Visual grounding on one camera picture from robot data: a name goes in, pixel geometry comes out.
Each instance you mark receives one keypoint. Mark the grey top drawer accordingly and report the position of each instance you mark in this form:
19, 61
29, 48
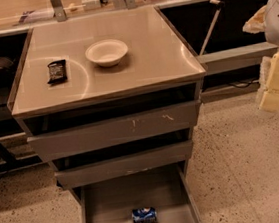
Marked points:
111, 132

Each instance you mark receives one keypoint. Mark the grey open bottom drawer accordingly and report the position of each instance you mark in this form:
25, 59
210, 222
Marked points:
165, 189

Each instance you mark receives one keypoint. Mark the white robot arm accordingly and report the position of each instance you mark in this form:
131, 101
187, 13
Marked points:
266, 20

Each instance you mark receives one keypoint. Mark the grey middle drawer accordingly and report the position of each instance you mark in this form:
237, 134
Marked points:
125, 165

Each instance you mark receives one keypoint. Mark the black snack bar packet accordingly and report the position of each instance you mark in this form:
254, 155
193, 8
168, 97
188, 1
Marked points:
57, 72

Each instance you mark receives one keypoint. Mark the white paper bowl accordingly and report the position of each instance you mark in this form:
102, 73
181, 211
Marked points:
107, 53

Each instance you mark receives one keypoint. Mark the grey drawer cabinet with counter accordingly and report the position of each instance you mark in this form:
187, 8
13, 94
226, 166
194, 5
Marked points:
157, 71

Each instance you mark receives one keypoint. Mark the blue pepsi can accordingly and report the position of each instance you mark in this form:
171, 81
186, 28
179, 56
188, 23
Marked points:
144, 215

